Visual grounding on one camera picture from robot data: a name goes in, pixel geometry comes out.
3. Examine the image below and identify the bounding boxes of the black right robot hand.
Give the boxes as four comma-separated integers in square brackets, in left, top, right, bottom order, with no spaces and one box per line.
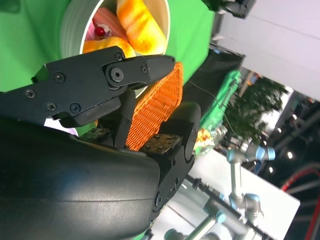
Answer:
[0,46,202,240]

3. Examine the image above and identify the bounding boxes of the pink striped cake slice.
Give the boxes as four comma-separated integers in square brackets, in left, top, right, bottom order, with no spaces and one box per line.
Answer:
[88,7,129,41]

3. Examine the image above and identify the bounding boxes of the black backdrop curtain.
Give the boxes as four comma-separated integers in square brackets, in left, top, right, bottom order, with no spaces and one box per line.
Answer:
[181,43,247,123]

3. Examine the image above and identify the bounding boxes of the orange wicker basket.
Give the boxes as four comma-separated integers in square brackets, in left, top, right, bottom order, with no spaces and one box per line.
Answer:
[124,61,185,152]

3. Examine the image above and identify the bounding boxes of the lavender round plate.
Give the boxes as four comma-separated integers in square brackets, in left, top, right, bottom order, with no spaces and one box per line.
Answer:
[43,116,78,136]

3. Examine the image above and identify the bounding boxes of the white table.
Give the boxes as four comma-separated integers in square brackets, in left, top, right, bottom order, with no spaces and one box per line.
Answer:
[149,148,301,240]

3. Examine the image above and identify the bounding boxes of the green leafy plant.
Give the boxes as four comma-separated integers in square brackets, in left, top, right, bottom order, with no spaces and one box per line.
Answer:
[224,77,287,151]

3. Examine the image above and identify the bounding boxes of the green hanging cloth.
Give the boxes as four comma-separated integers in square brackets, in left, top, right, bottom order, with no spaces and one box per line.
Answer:
[199,69,243,132]

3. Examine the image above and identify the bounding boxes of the grey-green round bowl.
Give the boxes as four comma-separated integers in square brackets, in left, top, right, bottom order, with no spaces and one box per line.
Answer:
[61,0,171,99]

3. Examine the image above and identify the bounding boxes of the clear bag of food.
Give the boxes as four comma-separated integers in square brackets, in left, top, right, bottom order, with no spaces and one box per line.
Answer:
[196,127,216,152]

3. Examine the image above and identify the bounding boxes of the red cable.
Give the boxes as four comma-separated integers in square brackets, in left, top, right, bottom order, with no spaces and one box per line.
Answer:
[279,166,320,240]

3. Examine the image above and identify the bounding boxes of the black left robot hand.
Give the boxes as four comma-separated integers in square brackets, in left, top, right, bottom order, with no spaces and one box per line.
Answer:
[202,0,258,20]

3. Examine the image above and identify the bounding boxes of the long golden bread loaf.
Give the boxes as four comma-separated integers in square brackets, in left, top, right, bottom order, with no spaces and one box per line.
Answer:
[116,0,168,55]

